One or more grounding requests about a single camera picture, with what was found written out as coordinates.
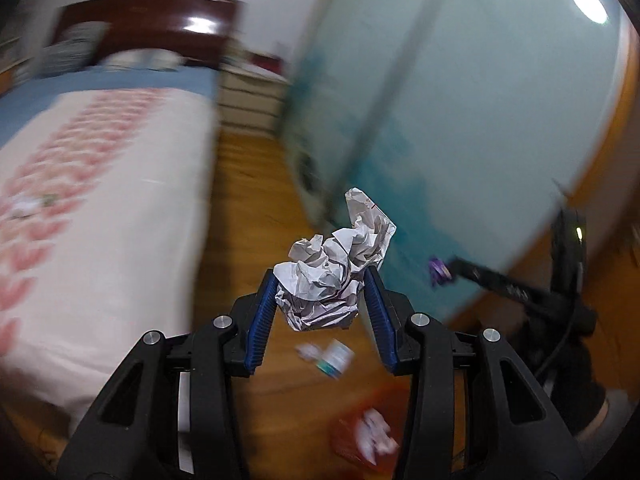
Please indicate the leaf-print white bed cover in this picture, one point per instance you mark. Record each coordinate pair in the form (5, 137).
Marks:
(100, 200)

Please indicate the purple wrapper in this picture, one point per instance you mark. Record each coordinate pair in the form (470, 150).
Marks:
(440, 270)

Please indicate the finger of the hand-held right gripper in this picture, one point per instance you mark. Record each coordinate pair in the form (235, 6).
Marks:
(495, 282)

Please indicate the floral glass wardrobe door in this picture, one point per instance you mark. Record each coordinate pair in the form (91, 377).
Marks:
(450, 85)

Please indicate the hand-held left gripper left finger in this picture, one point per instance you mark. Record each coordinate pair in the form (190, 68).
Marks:
(262, 320)

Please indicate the white and teal packet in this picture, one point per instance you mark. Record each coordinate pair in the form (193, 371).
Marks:
(337, 357)

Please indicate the grey checked pillow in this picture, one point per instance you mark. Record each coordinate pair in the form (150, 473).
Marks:
(70, 50)

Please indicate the beige nightstand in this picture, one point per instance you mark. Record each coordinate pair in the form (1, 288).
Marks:
(250, 100)

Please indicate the blue bedsheet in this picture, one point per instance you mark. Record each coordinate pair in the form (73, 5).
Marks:
(125, 80)

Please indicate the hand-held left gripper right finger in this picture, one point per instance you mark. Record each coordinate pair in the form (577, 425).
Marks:
(380, 320)

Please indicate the red box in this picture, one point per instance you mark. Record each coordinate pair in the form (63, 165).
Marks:
(270, 62)

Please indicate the round ceiling lamp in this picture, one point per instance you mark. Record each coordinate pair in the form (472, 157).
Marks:
(589, 3)

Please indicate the dark wooden headboard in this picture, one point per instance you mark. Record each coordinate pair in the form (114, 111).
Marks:
(150, 20)

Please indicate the large white paper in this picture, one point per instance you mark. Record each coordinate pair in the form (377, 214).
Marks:
(325, 280)

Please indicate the red bin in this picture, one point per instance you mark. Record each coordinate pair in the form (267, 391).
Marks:
(350, 435)

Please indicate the white flat pillow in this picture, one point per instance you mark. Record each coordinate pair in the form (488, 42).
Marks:
(140, 59)

